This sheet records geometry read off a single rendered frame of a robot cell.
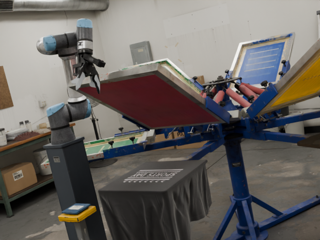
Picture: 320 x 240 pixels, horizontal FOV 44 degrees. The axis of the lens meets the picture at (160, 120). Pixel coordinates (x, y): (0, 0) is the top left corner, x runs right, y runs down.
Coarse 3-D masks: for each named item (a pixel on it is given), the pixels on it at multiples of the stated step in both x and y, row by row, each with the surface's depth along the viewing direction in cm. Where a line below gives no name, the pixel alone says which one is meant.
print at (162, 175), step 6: (138, 174) 232; (144, 174) 230; (150, 174) 227; (156, 174) 225; (162, 174) 222; (168, 174) 220; (174, 174) 218; (126, 180) 225; (132, 180) 222; (138, 180) 220; (144, 180) 218; (150, 180) 215; (156, 180) 213; (162, 180) 211
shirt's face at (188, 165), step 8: (184, 160) 241; (192, 160) 237; (200, 160) 234; (136, 168) 247; (144, 168) 243; (152, 168) 239; (160, 168) 235; (168, 168) 232; (176, 168) 229; (184, 168) 225; (192, 168) 222; (128, 176) 233; (176, 176) 214; (112, 184) 223; (120, 184) 220; (128, 184) 217; (136, 184) 214; (144, 184) 211; (152, 184) 208; (160, 184) 205; (168, 184) 203
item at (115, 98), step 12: (108, 84) 208; (96, 96) 226; (108, 96) 224; (120, 96) 222; (132, 96) 220; (120, 108) 241; (132, 108) 239; (144, 108) 237; (156, 108) 235; (144, 120) 260; (156, 120) 257; (168, 120) 255
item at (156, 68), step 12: (120, 72) 198; (132, 72) 193; (144, 72) 189; (156, 72) 187; (168, 72) 193; (72, 84) 215; (84, 84) 211; (180, 84) 202; (192, 96) 211; (204, 108) 226
